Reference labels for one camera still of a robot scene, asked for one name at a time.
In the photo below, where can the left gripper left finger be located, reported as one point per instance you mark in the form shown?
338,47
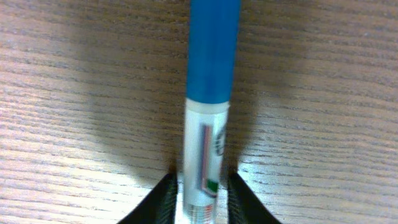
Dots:
159,206

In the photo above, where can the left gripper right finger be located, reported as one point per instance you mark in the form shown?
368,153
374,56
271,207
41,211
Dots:
243,205

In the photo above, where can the blue cap marker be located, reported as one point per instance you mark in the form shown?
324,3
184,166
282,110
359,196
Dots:
213,32

